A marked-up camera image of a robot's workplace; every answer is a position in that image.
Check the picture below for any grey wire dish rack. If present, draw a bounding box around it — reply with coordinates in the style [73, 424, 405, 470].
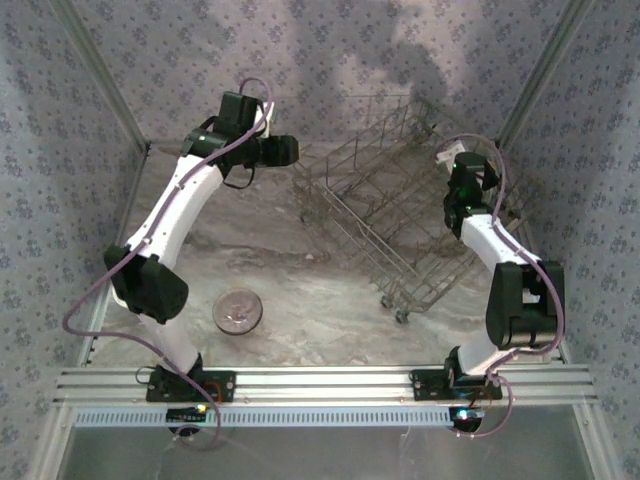
[292, 94, 544, 324]

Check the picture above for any purple glass bowl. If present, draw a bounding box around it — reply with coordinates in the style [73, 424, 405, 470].
[211, 288, 264, 336]

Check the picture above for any right controller board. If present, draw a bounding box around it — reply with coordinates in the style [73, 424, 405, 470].
[448, 407, 485, 432]

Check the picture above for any controller board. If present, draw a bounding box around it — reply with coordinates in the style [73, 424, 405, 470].
[448, 407, 485, 432]
[166, 405, 210, 424]

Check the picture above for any left controller board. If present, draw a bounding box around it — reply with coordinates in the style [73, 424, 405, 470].
[166, 405, 210, 424]

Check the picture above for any grey metal lower panel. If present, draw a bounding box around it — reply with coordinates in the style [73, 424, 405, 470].
[64, 427, 599, 480]

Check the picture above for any aluminium frame post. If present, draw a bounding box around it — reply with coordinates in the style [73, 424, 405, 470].
[497, 0, 596, 149]
[49, 0, 152, 154]

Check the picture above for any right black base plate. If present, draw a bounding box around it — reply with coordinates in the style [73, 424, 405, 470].
[410, 368, 504, 401]

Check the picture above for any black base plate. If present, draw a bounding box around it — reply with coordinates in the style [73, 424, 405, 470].
[145, 369, 237, 404]
[410, 368, 504, 401]

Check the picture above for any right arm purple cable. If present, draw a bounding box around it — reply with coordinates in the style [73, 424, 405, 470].
[439, 133, 566, 440]

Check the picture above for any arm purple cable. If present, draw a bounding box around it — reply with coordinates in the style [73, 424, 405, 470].
[439, 133, 566, 440]
[62, 77, 275, 451]

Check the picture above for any aluminium mounting rail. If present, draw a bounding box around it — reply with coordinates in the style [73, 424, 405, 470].
[52, 364, 599, 406]

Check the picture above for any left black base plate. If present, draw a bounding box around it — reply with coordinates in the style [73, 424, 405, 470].
[145, 369, 237, 404]

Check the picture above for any white slotted cable duct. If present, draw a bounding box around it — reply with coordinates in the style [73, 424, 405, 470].
[72, 405, 456, 429]

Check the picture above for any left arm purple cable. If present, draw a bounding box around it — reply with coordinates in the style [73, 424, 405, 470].
[62, 77, 275, 451]

